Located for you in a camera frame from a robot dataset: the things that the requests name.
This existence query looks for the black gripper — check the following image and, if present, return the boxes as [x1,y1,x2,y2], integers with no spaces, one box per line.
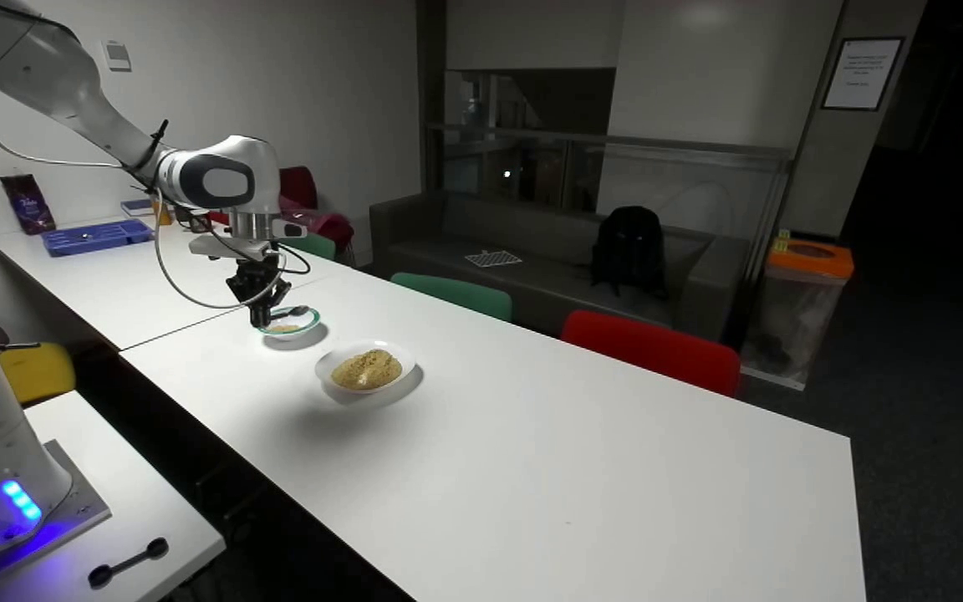
[224,253,286,330]

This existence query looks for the white bowl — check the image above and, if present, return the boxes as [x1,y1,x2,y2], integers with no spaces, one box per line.
[309,337,429,412]

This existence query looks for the green rimmed bowl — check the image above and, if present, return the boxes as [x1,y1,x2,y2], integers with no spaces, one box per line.
[261,303,332,349]

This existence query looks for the brown grain contents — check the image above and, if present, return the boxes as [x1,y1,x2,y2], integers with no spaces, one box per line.
[326,345,404,395]

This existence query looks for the green chair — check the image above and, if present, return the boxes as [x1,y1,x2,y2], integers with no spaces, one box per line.
[285,231,339,263]
[390,268,513,325]

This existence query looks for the dark red chair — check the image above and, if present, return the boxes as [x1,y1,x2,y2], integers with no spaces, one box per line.
[277,163,357,251]

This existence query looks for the blue flat box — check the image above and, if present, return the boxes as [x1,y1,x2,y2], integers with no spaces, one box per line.
[40,219,158,260]

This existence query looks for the yellow stool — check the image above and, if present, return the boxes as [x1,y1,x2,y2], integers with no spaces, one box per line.
[0,337,79,409]

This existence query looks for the white paper sheet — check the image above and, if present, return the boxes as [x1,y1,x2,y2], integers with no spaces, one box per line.
[462,244,528,274]

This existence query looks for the dark purple tablet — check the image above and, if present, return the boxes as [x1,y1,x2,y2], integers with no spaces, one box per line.
[0,170,61,237]

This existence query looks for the black dumbbell shaped tool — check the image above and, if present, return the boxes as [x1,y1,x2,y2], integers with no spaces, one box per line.
[88,535,169,593]

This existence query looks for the dark grey sofa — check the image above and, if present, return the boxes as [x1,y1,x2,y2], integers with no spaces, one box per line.
[367,192,753,345]

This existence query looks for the glass railing panel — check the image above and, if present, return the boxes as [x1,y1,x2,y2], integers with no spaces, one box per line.
[425,117,796,244]

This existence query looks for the black backpack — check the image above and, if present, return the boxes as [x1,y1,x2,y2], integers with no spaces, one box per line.
[589,205,668,297]

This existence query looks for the bin with orange lid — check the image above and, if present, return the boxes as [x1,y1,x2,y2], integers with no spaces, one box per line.
[741,231,859,395]

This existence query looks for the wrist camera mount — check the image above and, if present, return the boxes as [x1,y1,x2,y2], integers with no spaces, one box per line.
[185,228,285,263]

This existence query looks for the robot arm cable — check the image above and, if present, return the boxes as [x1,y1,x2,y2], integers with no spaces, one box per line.
[0,78,318,315]

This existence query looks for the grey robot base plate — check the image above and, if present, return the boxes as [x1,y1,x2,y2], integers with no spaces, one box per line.
[0,439,112,588]

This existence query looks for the framed wall notice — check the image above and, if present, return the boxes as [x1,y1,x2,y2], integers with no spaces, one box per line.
[819,33,909,115]

